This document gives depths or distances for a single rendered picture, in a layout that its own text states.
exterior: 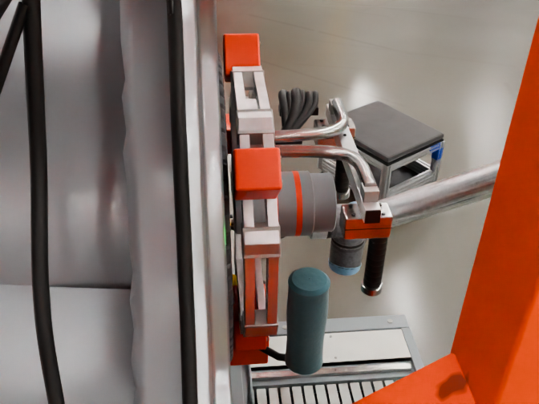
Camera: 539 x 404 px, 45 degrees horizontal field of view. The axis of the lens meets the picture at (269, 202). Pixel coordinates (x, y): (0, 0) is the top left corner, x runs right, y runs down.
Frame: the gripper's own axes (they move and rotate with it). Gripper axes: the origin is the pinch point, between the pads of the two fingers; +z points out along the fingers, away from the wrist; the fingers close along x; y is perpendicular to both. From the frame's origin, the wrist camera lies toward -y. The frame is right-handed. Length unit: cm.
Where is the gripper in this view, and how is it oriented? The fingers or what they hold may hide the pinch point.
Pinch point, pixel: (233, 224)
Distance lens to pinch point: 167.5
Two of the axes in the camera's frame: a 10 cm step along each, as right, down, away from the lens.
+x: -0.6, -9.8, 1.6
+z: -10.0, 0.4, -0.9
